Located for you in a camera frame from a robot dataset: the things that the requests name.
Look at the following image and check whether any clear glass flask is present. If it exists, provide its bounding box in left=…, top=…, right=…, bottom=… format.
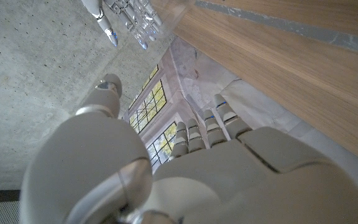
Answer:
left=126, top=0, right=197, bottom=47

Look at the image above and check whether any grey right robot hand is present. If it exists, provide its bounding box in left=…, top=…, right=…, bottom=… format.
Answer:
left=81, top=0, right=164, bottom=50

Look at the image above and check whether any printed window backdrop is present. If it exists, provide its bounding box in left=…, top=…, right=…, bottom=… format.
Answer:
left=121, top=35, right=358, bottom=206

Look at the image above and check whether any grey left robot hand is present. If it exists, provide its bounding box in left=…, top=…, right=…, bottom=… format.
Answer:
left=19, top=73, right=358, bottom=224

